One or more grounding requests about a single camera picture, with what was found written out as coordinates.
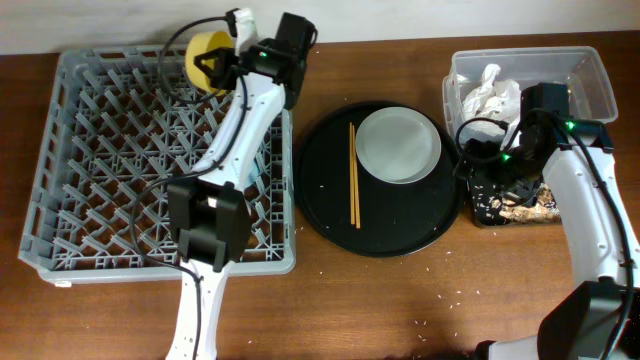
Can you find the wooden chopstick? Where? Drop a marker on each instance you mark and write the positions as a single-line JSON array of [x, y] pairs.
[[351, 184], [355, 184]]

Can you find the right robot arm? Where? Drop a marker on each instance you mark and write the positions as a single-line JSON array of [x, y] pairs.
[[599, 319]]

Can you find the round black tray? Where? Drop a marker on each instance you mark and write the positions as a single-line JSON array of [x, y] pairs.
[[395, 219]]

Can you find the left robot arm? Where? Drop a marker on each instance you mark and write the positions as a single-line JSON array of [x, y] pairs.
[[209, 216]]

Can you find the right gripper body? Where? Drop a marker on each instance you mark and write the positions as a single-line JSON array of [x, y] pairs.
[[515, 177]]

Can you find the black rectangular tray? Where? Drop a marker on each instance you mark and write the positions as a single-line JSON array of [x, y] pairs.
[[499, 198]]

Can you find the white napkin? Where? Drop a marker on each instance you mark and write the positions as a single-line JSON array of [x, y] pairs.
[[493, 99]]

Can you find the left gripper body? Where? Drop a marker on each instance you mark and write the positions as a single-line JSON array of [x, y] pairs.
[[230, 73]]

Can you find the food scraps with rice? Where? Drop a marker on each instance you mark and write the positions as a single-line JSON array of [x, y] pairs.
[[491, 209]]

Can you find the yellow bowl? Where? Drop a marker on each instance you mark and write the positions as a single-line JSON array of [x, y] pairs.
[[199, 44]]

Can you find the grey round plate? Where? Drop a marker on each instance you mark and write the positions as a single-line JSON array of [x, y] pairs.
[[398, 145]]

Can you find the clear plastic bin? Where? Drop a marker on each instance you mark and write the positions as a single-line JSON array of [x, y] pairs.
[[580, 68]]

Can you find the grey dishwasher rack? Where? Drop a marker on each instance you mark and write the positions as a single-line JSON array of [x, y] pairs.
[[110, 131]]

